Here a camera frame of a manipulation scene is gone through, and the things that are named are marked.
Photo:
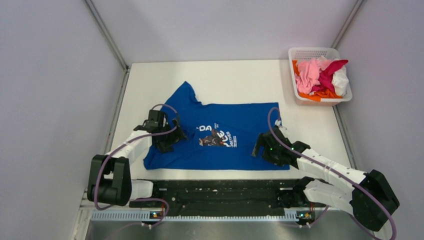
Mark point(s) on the right corner aluminium post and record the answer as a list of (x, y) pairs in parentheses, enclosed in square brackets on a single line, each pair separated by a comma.
[(359, 4)]

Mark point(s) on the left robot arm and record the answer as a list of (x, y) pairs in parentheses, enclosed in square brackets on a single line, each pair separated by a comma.
[(110, 182)]

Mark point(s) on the blue printed t-shirt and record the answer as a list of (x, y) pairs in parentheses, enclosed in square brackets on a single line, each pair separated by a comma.
[(219, 136)]

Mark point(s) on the orange t-shirt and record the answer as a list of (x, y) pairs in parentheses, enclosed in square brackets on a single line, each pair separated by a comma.
[(318, 96)]

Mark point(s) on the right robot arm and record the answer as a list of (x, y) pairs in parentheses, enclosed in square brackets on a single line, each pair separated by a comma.
[(365, 196)]

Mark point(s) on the magenta t-shirt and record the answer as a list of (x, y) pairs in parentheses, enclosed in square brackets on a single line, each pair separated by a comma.
[(326, 76)]

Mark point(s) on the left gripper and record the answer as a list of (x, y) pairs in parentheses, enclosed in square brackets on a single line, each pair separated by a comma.
[(175, 136)]

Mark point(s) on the white t-shirt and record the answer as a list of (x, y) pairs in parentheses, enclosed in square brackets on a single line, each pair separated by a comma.
[(340, 81)]

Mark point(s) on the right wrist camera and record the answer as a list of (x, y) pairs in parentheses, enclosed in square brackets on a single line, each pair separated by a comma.
[(278, 123)]

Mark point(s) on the pink t-shirt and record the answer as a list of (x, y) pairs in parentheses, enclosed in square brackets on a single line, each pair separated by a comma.
[(307, 73)]

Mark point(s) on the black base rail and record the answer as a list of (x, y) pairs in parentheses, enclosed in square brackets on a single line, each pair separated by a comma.
[(225, 198)]

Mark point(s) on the white slotted cable duct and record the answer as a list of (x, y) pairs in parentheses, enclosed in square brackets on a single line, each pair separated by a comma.
[(151, 216)]

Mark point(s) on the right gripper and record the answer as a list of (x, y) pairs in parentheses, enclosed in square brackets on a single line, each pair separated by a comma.
[(260, 141)]

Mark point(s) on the corner aluminium post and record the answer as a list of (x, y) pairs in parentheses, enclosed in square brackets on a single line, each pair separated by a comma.
[(101, 25), (359, 4)]

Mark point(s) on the left corner aluminium post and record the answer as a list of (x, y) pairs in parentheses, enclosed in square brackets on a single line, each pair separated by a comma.
[(101, 25)]

